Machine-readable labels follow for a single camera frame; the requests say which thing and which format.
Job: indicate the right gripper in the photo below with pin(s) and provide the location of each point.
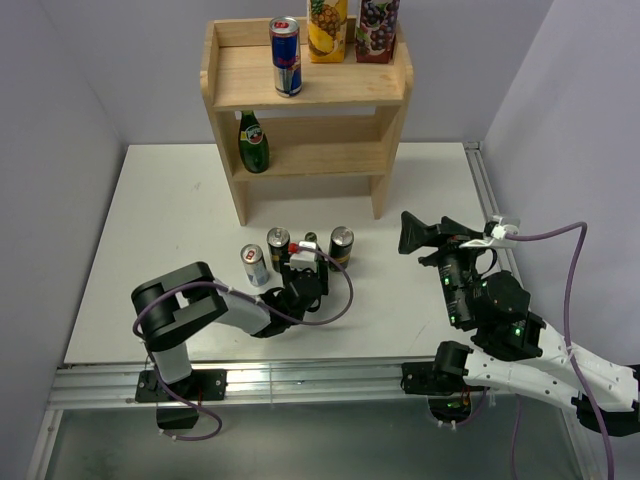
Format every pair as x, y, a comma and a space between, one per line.
413, 232

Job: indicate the perrier lychee green bottle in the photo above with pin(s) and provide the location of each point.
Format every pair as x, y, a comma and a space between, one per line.
253, 144

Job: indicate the aluminium rail frame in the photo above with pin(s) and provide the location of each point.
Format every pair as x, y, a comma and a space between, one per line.
321, 403

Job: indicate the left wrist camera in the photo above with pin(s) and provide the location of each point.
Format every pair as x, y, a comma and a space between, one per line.
303, 256

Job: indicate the red bull can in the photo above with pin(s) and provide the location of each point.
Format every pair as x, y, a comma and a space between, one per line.
284, 35
254, 264

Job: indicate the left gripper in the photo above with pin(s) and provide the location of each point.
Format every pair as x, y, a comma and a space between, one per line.
287, 272

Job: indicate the pineapple juice carton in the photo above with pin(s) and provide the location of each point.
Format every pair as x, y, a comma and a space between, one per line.
327, 28

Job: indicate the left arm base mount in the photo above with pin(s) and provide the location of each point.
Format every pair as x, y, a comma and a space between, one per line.
181, 404

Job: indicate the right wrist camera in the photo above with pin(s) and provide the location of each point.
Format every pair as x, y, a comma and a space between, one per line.
496, 234

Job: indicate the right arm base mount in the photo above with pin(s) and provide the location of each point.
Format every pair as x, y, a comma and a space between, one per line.
452, 403

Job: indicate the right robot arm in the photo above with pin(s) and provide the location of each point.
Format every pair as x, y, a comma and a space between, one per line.
512, 348

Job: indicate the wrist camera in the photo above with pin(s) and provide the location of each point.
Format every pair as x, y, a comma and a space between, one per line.
303, 256
496, 234

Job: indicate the grape juice carton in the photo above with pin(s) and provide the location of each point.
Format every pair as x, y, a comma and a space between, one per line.
375, 32

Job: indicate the green bottle yellow label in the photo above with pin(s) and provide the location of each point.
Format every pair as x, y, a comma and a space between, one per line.
311, 237

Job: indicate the wooden two-tier shelf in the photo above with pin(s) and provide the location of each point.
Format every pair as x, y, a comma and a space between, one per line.
347, 119

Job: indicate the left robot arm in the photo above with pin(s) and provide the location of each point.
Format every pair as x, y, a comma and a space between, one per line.
179, 304

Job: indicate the black yellow can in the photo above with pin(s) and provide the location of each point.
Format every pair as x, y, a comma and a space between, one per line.
278, 239
341, 244

